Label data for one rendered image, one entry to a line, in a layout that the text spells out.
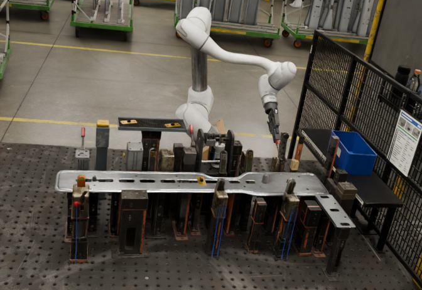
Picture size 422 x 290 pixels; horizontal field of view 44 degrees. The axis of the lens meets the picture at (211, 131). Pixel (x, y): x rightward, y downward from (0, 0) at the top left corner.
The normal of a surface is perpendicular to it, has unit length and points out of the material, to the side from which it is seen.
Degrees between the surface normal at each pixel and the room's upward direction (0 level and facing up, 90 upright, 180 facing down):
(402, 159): 90
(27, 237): 0
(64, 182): 0
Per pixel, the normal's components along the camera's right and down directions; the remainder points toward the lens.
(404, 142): -0.97, -0.04
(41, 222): 0.13, -0.91
